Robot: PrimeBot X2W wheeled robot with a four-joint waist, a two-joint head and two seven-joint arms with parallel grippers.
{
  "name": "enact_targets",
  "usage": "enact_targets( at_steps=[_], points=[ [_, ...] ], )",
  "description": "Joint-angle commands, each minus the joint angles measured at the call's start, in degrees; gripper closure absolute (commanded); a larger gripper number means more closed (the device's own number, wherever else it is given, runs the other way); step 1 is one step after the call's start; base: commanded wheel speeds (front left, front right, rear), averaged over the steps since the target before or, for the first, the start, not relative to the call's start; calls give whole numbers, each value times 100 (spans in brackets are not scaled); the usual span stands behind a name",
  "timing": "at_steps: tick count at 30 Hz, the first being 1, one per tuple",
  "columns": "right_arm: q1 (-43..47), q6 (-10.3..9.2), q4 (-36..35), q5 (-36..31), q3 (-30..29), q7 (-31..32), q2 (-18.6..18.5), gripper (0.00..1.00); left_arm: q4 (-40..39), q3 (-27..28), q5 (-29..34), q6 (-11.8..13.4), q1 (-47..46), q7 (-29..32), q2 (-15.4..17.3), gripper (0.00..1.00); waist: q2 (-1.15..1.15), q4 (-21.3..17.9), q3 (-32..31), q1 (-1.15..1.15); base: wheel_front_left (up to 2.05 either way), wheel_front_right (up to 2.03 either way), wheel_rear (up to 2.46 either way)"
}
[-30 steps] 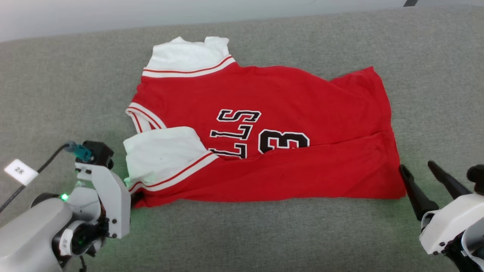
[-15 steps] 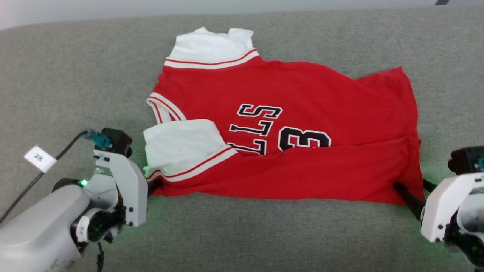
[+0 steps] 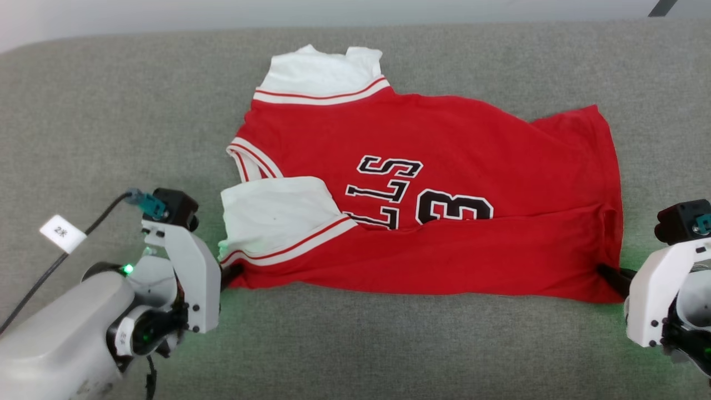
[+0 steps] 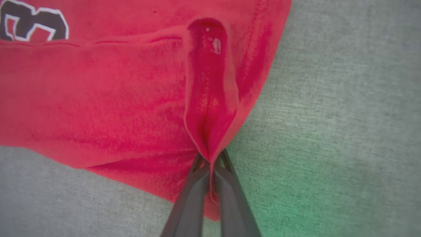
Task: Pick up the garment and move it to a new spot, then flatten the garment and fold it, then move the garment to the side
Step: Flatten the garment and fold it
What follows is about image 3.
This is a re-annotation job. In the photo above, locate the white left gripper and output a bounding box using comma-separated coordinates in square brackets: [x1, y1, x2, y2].
[141, 219, 246, 334]

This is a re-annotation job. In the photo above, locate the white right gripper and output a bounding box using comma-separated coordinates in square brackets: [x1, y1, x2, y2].
[597, 237, 711, 348]

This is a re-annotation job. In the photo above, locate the red and white jersey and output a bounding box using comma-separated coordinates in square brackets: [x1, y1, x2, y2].
[218, 44, 624, 305]

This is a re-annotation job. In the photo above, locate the grey fabric sofa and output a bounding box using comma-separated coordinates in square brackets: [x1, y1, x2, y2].
[0, 19, 711, 400]

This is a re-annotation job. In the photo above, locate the teal left camera connector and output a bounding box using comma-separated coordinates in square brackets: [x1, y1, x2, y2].
[124, 188, 168, 221]

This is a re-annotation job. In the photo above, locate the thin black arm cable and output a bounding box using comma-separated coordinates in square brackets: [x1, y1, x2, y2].
[145, 356, 158, 400]

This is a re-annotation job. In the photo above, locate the white cable label tag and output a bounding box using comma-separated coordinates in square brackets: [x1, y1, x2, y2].
[39, 214, 88, 254]

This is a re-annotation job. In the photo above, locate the left camera cable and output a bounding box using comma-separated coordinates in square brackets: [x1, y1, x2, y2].
[0, 192, 134, 336]

